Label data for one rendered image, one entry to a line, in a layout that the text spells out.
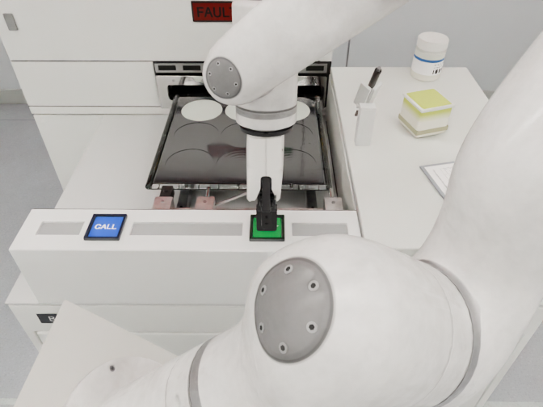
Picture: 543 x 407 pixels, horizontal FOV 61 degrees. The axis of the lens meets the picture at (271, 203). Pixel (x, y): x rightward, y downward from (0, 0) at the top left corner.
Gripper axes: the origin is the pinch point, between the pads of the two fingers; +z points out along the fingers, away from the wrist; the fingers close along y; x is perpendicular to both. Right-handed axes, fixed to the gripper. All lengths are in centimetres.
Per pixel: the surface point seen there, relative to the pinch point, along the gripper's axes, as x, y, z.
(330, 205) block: 11.8, -13.3, 5.5
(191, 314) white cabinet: -13.6, 0.0, 20.5
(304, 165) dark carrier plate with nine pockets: 7.5, -26.5, 3.6
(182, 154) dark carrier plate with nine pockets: -18.8, -30.2, 2.8
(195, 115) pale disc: -18.0, -46.0, -0.6
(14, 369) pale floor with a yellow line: -88, -47, 91
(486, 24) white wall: 120, -212, 4
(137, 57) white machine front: -33, -57, -12
